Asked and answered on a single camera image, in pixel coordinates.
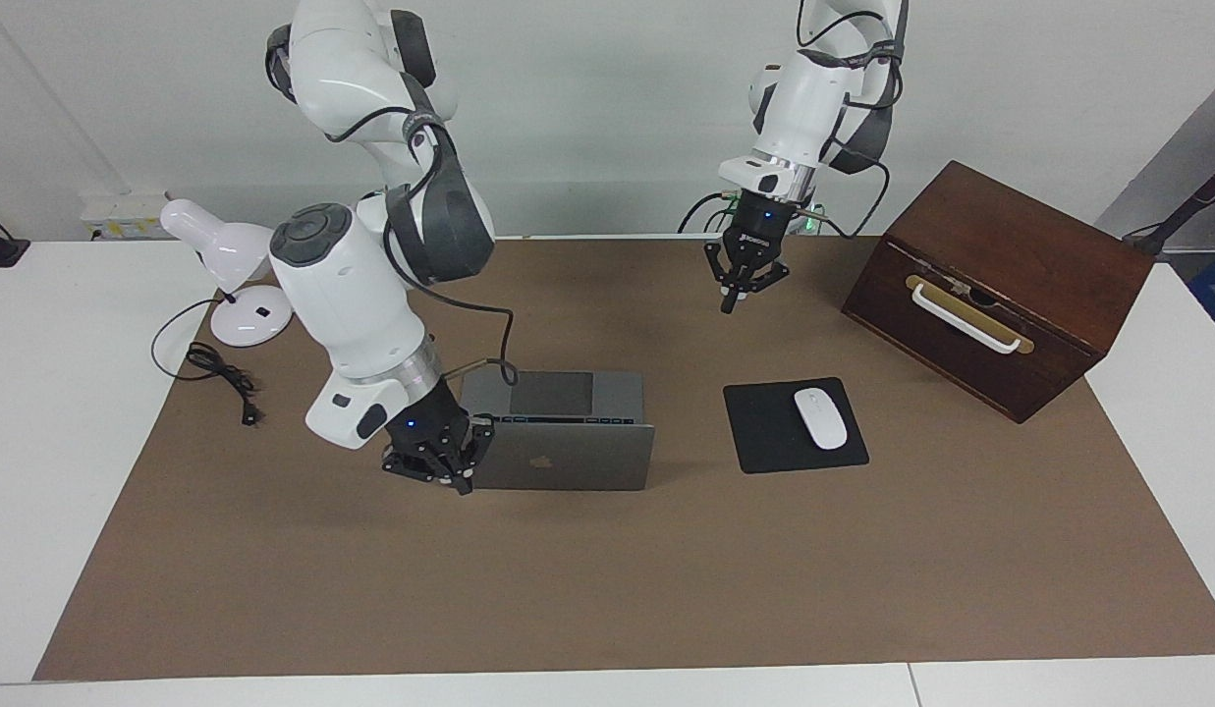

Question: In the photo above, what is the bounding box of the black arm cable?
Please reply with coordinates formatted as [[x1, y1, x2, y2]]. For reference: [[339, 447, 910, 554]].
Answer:
[[322, 103, 520, 387], [797, 8, 910, 240]]

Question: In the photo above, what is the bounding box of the grey laptop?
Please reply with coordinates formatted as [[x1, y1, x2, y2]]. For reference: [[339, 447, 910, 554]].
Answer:
[[460, 370, 657, 492]]

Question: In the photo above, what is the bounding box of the white computer mouse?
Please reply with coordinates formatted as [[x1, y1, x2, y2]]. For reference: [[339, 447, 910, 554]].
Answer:
[[794, 388, 850, 451]]

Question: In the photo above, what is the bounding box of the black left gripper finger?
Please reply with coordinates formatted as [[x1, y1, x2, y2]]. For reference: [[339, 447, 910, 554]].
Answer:
[[739, 261, 791, 297], [703, 242, 740, 315]]

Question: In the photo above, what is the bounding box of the black lamp cable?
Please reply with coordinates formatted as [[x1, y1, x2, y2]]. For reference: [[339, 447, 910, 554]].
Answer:
[[151, 298, 261, 428]]

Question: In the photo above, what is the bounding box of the black mouse pad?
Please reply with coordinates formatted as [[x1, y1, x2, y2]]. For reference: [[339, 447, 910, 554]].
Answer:
[[723, 377, 870, 475]]

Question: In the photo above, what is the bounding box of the brown table mat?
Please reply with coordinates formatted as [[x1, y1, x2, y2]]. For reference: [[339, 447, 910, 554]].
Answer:
[[32, 236, 1215, 681]]

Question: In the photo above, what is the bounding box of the white power strip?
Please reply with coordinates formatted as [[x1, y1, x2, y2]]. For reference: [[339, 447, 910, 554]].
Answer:
[[80, 191, 168, 242]]

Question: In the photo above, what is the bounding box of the black base cable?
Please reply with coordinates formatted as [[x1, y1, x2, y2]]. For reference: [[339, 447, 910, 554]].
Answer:
[[678, 190, 738, 235]]

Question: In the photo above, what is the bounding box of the white box handle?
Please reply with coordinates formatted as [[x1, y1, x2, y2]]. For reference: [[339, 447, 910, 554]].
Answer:
[[910, 283, 1022, 354]]

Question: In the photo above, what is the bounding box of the white desk lamp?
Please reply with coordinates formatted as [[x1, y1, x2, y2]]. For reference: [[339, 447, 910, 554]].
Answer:
[[160, 199, 296, 348]]

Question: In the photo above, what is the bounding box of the black stand pole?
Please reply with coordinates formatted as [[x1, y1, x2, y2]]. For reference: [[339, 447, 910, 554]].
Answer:
[[1123, 155, 1215, 258]]

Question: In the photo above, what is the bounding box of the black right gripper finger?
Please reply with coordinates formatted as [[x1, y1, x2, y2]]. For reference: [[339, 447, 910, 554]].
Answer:
[[452, 420, 496, 496], [380, 448, 453, 486]]

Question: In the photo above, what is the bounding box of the dark wooden box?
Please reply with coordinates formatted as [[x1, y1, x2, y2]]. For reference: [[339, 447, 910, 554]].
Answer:
[[841, 160, 1155, 424]]

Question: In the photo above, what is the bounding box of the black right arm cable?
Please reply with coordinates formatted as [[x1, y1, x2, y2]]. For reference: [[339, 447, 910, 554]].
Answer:
[[322, 103, 520, 387]]

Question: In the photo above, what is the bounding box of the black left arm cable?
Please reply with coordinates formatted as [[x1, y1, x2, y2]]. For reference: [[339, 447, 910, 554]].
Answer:
[[797, 8, 910, 240]]

